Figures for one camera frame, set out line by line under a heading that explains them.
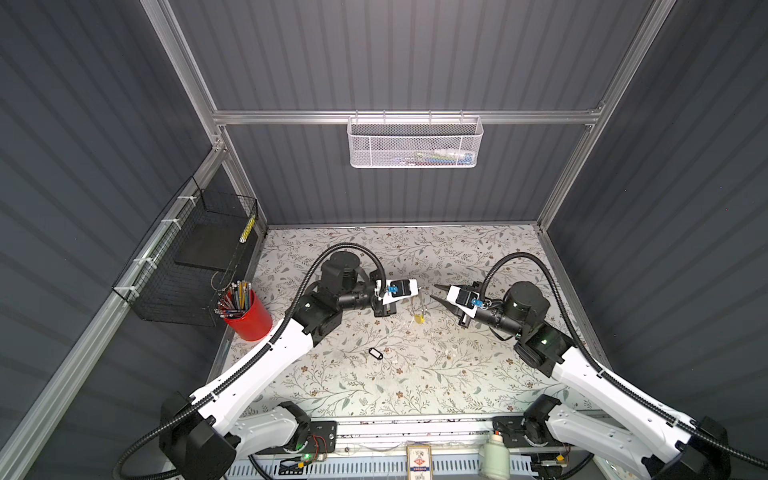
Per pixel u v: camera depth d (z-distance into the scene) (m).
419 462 0.69
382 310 0.58
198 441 0.37
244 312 0.80
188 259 0.72
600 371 0.48
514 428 0.73
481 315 0.60
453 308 0.57
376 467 0.71
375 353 0.87
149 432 0.36
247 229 0.81
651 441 0.42
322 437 0.72
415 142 1.24
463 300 0.53
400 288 0.53
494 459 0.65
